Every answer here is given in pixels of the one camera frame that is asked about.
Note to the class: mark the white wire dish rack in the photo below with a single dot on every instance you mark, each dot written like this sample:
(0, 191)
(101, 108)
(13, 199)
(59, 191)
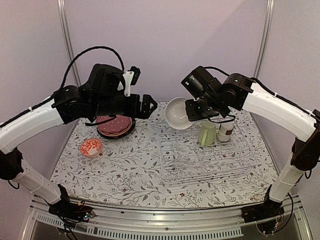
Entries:
(183, 160)

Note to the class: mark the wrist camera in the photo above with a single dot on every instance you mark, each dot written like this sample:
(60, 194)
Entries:
(127, 79)
(200, 83)

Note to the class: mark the red patterned white bowl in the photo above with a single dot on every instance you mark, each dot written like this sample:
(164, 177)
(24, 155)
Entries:
(91, 147)

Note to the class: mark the left aluminium frame post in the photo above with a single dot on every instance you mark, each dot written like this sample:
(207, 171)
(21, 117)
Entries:
(67, 39)

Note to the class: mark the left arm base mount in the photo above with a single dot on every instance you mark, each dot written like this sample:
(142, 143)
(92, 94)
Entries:
(76, 212)

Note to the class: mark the light green mug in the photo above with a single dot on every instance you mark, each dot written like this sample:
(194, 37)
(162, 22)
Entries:
(207, 134)

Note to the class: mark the right aluminium frame post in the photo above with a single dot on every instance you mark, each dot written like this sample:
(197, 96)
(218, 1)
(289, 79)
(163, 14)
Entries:
(270, 4)

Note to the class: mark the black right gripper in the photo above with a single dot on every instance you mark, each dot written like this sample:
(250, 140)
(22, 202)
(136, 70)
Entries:
(192, 115)

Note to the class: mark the beige ceramic bowl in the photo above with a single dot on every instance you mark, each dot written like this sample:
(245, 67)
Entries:
(175, 114)

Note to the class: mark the aluminium front rail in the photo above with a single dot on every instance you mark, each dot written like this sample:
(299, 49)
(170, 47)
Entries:
(122, 222)

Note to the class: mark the white brown cup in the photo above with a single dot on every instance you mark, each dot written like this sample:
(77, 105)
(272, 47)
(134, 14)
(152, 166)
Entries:
(225, 131)

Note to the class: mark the black rimmed white plate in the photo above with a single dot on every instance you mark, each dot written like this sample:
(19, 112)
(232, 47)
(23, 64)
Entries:
(113, 137)

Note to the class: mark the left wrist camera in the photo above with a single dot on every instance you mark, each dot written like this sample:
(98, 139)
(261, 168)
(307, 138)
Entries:
(127, 79)

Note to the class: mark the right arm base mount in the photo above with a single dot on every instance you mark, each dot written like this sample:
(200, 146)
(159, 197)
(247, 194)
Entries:
(261, 211)

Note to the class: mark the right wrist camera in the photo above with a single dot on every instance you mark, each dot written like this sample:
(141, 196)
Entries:
(200, 83)

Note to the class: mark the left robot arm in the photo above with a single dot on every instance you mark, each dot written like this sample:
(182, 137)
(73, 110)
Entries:
(62, 108)

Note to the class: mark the yellow polka dot plate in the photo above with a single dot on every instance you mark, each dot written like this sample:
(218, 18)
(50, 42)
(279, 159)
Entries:
(116, 134)

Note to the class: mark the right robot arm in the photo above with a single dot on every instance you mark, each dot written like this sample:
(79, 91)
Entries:
(243, 93)

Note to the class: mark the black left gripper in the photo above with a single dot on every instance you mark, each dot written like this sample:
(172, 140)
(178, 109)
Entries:
(145, 113)

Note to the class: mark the aluminium frame post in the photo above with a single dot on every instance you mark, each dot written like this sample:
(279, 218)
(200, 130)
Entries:
(270, 4)
(67, 39)

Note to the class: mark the maroon polka dot plate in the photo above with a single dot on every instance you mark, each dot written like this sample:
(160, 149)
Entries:
(117, 125)

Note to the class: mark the floral tablecloth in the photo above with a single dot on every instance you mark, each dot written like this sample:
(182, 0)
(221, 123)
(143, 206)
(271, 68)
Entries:
(127, 170)

